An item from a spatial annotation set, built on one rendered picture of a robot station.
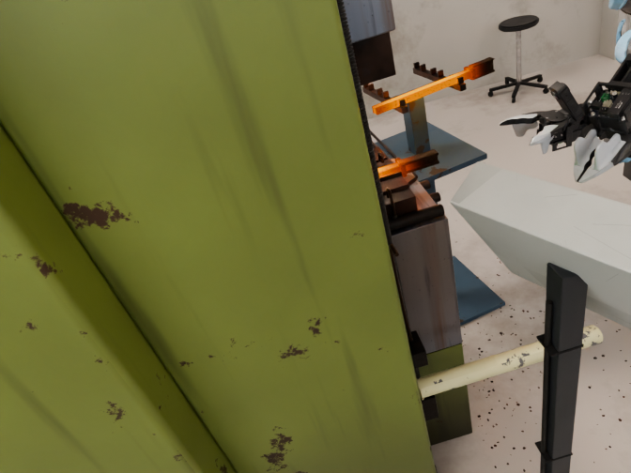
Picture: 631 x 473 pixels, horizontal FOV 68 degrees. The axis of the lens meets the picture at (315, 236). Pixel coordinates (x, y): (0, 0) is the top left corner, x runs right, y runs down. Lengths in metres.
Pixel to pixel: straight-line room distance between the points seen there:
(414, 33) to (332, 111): 3.54
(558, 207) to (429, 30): 3.59
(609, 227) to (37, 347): 0.75
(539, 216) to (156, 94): 0.52
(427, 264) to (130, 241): 0.74
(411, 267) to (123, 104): 0.80
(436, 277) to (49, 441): 0.89
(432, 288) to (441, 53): 3.20
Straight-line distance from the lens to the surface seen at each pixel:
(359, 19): 0.91
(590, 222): 0.67
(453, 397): 1.63
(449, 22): 4.24
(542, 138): 1.27
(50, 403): 0.83
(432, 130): 1.95
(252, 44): 0.62
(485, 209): 0.72
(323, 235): 0.73
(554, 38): 4.65
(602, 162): 0.90
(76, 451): 0.92
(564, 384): 0.92
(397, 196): 1.14
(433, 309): 1.31
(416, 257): 1.18
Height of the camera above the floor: 1.57
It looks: 34 degrees down
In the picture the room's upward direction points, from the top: 18 degrees counter-clockwise
